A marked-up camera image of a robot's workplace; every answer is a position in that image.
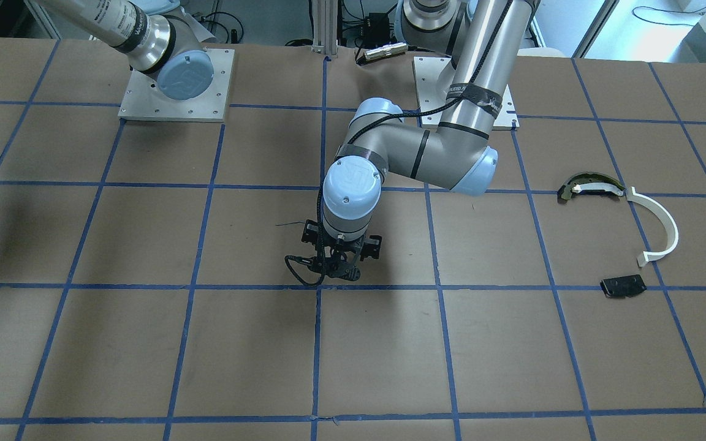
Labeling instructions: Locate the aluminium frame post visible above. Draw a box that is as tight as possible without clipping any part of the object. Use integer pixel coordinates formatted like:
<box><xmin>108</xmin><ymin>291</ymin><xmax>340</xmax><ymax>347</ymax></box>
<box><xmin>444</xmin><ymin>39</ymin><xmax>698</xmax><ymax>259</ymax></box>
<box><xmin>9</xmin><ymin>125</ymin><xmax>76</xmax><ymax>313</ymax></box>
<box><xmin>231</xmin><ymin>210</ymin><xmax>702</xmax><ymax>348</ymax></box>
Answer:
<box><xmin>310</xmin><ymin>0</ymin><xmax>341</xmax><ymax>59</ymax></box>

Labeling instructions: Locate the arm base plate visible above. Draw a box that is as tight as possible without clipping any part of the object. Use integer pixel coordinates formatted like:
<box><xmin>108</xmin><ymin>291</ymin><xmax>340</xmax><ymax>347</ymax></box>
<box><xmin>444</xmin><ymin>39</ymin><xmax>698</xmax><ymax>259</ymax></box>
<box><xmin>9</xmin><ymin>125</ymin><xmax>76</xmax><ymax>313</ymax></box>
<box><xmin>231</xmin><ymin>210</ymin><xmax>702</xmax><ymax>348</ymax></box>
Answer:
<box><xmin>118</xmin><ymin>48</ymin><xmax>235</xmax><ymax>123</ymax></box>
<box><xmin>414</xmin><ymin>56</ymin><xmax>520</xmax><ymax>130</ymax></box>

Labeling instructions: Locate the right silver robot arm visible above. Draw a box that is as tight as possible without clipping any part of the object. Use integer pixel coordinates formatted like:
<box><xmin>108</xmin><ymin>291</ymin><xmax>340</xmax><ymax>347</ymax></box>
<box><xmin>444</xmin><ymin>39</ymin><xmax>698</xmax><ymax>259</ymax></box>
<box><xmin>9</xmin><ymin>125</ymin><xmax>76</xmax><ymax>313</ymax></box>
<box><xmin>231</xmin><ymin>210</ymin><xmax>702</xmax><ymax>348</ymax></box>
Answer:
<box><xmin>39</xmin><ymin>1</ymin><xmax>215</xmax><ymax>100</ymax></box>

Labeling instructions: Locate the small black flat part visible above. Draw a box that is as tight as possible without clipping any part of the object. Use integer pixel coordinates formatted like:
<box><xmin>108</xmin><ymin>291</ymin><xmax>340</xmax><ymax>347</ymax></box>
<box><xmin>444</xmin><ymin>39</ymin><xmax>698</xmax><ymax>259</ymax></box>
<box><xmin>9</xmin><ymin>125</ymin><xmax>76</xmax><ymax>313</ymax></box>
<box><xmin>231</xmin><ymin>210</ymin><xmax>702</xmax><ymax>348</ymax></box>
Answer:
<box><xmin>599</xmin><ymin>274</ymin><xmax>647</xmax><ymax>299</ymax></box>

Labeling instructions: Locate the olive brake shoe part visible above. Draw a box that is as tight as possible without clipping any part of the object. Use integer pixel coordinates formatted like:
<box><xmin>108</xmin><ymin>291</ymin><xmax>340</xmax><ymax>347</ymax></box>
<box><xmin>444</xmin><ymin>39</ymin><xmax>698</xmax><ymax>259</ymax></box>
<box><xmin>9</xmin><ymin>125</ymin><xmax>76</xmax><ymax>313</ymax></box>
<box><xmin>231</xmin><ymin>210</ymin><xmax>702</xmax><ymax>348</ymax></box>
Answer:
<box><xmin>557</xmin><ymin>172</ymin><xmax>626</xmax><ymax>203</ymax></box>

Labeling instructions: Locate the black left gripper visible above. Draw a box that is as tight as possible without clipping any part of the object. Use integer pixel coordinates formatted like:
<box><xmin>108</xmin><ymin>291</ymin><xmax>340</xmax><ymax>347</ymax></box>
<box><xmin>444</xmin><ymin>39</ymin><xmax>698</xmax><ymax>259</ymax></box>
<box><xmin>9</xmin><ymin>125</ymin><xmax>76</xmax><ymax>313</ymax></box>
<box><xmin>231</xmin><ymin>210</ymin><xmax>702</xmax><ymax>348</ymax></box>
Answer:
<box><xmin>302</xmin><ymin>219</ymin><xmax>383</xmax><ymax>273</ymax></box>

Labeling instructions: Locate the white curved plastic part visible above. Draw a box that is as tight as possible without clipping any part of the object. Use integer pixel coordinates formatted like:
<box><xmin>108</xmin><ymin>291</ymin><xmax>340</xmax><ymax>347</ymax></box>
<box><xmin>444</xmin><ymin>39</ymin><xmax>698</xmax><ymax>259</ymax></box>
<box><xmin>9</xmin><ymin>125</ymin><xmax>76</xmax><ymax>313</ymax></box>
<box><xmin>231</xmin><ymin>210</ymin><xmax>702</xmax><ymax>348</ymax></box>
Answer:
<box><xmin>626</xmin><ymin>186</ymin><xmax>679</xmax><ymax>268</ymax></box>

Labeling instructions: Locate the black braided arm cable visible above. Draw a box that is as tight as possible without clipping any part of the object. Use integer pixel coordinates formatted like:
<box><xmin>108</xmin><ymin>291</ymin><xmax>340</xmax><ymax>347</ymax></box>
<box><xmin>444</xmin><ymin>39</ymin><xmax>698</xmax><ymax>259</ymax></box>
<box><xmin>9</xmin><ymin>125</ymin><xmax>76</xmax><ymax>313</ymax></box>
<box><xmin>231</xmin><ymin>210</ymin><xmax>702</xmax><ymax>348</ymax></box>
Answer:
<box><xmin>284</xmin><ymin>0</ymin><xmax>513</xmax><ymax>287</ymax></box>

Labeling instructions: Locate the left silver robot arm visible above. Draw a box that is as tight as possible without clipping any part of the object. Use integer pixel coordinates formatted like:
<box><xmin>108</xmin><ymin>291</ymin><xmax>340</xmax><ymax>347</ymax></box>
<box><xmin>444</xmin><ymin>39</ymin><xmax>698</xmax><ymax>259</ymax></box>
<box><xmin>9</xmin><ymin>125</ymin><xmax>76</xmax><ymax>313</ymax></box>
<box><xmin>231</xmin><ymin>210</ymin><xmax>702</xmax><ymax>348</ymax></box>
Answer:
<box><xmin>285</xmin><ymin>1</ymin><xmax>540</xmax><ymax>281</ymax></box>

